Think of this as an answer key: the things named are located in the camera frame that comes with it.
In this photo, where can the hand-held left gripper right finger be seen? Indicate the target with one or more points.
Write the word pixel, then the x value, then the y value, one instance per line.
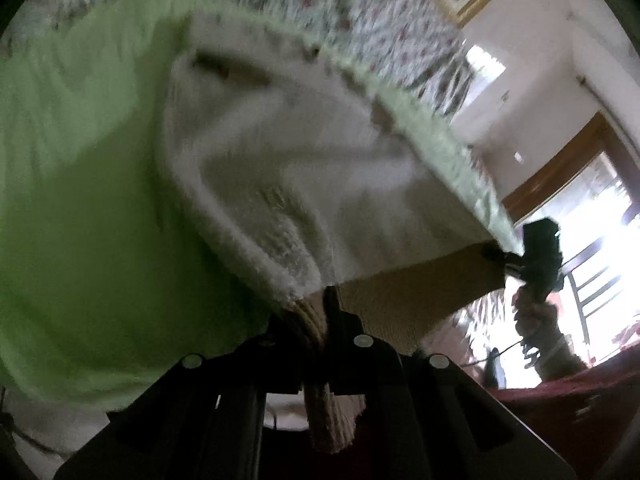
pixel 345 345

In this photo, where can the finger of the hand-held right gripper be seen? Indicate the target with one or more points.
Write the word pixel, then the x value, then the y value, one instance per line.
pixel 505 260

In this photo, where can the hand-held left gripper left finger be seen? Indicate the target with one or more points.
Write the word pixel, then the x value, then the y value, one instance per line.
pixel 280 340

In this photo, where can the cream white towel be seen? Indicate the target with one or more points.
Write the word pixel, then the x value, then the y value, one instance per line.
pixel 300 160

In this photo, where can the person's right forearm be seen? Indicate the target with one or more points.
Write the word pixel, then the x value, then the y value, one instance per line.
pixel 560 360

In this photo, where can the person's right hand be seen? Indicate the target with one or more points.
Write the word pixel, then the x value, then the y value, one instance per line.
pixel 535 317

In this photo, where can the window grille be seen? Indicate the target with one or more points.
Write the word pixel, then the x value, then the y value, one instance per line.
pixel 585 290

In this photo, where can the person's red clothing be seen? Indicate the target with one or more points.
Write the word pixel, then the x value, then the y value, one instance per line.
pixel 560 425

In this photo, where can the light green blanket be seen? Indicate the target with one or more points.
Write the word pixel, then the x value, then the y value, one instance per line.
pixel 75 210

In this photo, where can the floral printed bedsheet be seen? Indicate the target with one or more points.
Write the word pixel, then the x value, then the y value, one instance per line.
pixel 390 25

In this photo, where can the wooden door frame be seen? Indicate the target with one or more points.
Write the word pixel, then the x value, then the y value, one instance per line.
pixel 565 157

